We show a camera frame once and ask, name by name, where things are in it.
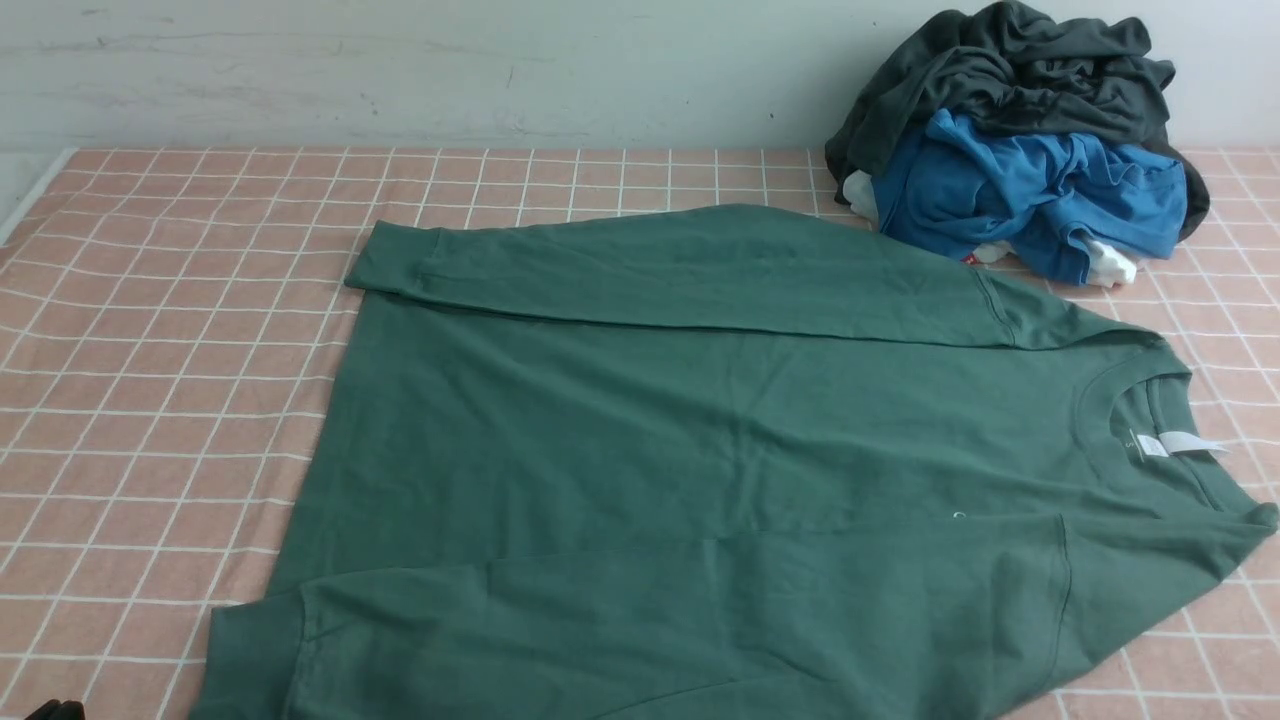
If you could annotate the dark grey crumpled garment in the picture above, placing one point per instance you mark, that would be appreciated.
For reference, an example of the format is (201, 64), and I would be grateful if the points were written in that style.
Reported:
(1014, 71)

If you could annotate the pink checkered tablecloth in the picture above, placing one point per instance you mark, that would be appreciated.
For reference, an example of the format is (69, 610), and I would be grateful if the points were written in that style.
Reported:
(172, 320)

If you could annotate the blue crumpled garment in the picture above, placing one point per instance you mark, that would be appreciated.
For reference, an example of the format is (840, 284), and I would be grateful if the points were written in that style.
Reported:
(950, 188)

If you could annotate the green long-sleeve top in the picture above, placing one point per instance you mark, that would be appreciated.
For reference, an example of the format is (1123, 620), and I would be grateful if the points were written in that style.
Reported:
(725, 463)

